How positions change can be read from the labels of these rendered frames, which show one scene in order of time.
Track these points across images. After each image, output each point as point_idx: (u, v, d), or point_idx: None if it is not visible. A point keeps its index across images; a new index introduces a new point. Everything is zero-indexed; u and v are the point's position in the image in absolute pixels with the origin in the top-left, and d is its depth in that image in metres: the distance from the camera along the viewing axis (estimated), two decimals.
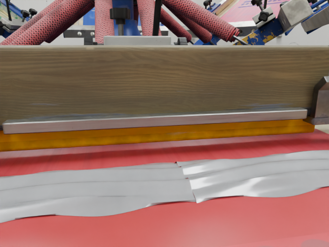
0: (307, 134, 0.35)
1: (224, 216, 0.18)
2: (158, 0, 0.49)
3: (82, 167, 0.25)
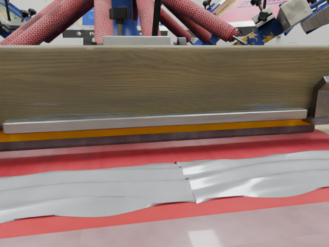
0: (307, 134, 0.35)
1: (224, 216, 0.18)
2: (158, 0, 0.49)
3: (82, 168, 0.25)
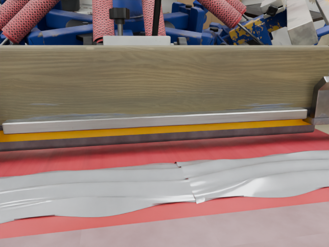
0: (307, 134, 0.35)
1: (224, 216, 0.18)
2: (158, 0, 0.49)
3: (82, 168, 0.25)
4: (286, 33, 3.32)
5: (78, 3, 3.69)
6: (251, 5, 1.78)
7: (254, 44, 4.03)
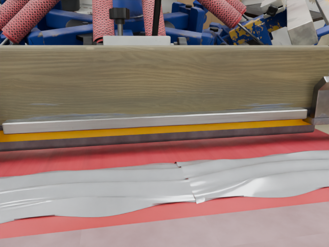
0: (307, 134, 0.35)
1: (224, 216, 0.18)
2: (158, 0, 0.49)
3: (82, 168, 0.25)
4: (286, 33, 3.32)
5: (78, 3, 3.69)
6: (251, 5, 1.78)
7: (254, 44, 4.03)
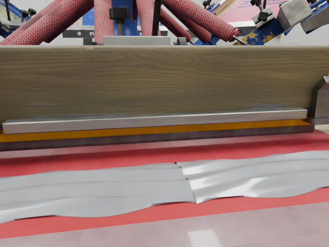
0: (307, 134, 0.35)
1: (224, 216, 0.18)
2: (158, 0, 0.49)
3: (82, 168, 0.25)
4: None
5: None
6: None
7: None
